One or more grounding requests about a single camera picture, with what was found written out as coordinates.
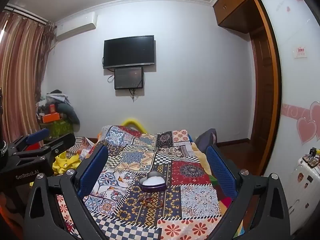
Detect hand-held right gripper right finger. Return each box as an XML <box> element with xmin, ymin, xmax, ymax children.
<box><xmin>206</xmin><ymin>144</ymin><xmax>292</xmax><ymax>240</ymax></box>

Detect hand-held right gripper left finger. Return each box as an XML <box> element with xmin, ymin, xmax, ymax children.
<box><xmin>24</xmin><ymin>144</ymin><xmax>110</xmax><ymax>240</ymax></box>

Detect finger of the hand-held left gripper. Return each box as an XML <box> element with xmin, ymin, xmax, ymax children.
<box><xmin>9</xmin><ymin>128</ymin><xmax>50</xmax><ymax>153</ymax></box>
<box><xmin>14</xmin><ymin>133</ymin><xmax>76</xmax><ymax>172</ymax></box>

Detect purple heart-shaped jewelry box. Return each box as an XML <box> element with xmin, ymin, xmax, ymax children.
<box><xmin>139</xmin><ymin>171</ymin><xmax>167</xmax><ymax>193</ymax></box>

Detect brown beaded bracelet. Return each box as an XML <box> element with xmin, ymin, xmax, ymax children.
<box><xmin>138</xmin><ymin>197</ymin><xmax>163</xmax><ymax>208</ymax></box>

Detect green box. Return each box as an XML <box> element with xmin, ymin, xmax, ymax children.
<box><xmin>46</xmin><ymin>119</ymin><xmax>74</xmax><ymax>138</ymax></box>

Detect orange box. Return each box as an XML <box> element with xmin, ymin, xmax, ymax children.
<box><xmin>41</xmin><ymin>113</ymin><xmax>62</xmax><ymax>124</ymax></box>

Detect yellow cloth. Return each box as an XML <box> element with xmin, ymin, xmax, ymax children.
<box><xmin>52</xmin><ymin>152</ymin><xmax>83</xmax><ymax>176</ymax></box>

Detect pile of clothes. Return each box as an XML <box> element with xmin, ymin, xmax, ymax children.
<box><xmin>37</xmin><ymin>89</ymin><xmax>81</xmax><ymax>131</ymax></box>

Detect striped pink curtain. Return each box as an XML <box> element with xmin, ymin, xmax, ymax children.
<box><xmin>0</xmin><ymin>10</ymin><xmax>55</xmax><ymax>151</ymax></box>

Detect colourful patchwork blanket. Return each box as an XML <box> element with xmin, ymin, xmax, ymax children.
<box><xmin>54</xmin><ymin>125</ymin><xmax>241</xmax><ymax>240</ymax></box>

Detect yellow padded tube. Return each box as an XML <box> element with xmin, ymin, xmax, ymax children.
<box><xmin>121</xmin><ymin>117</ymin><xmax>148</xmax><ymax>133</ymax></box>

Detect white suitcase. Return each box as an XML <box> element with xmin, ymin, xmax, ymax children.
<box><xmin>287</xmin><ymin>152</ymin><xmax>320</xmax><ymax>236</ymax></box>

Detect small items on suitcase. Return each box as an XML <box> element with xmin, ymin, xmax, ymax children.
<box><xmin>302</xmin><ymin>147</ymin><xmax>320</xmax><ymax>168</ymax></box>

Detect white air conditioner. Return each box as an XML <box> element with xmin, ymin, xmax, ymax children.
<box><xmin>54</xmin><ymin>12</ymin><xmax>97</xmax><ymax>41</ymax></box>

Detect white heart-print sliding door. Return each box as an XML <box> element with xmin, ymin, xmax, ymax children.
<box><xmin>260</xmin><ymin>0</ymin><xmax>320</xmax><ymax>180</ymax></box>

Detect red and white sticker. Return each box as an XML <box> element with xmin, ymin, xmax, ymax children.
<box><xmin>294</xmin><ymin>45</ymin><xmax>308</xmax><ymax>59</ymax></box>

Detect wooden overhead cabinet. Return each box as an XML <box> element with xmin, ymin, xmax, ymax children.
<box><xmin>212</xmin><ymin>0</ymin><xmax>266</xmax><ymax>34</ymax></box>

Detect black hanging cable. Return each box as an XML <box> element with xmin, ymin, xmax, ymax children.
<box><xmin>128</xmin><ymin>87</ymin><xmax>138</xmax><ymax>103</ymax></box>

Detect small black wall monitor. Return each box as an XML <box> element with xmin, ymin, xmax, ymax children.
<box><xmin>114</xmin><ymin>67</ymin><xmax>144</xmax><ymax>90</ymax></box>

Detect black wall television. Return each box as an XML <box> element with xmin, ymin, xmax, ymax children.
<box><xmin>103</xmin><ymin>35</ymin><xmax>156</xmax><ymax>70</ymax></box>

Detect white curtain rail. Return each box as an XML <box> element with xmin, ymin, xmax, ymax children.
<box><xmin>4</xmin><ymin>3</ymin><xmax>51</xmax><ymax>26</ymax></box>

